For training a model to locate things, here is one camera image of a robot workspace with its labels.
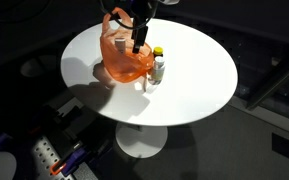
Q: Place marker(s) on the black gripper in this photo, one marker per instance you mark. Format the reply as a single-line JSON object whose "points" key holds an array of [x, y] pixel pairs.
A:
{"points": [[143, 10]]}

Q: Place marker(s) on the orange plastic bag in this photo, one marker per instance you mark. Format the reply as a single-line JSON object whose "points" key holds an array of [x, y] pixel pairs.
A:
{"points": [[128, 66]]}

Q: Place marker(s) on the yellow-capped dark bottle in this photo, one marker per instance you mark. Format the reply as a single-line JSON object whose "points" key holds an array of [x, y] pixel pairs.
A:
{"points": [[158, 51]]}

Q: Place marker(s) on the white-capped clear bottle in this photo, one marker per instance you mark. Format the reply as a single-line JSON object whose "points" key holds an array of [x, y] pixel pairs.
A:
{"points": [[157, 71]]}

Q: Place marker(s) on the round white table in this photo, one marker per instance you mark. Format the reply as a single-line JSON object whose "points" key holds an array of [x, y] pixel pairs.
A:
{"points": [[193, 79]]}

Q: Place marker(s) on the perforated metal plate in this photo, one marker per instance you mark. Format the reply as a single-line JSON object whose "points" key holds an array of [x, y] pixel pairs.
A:
{"points": [[44, 156]]}

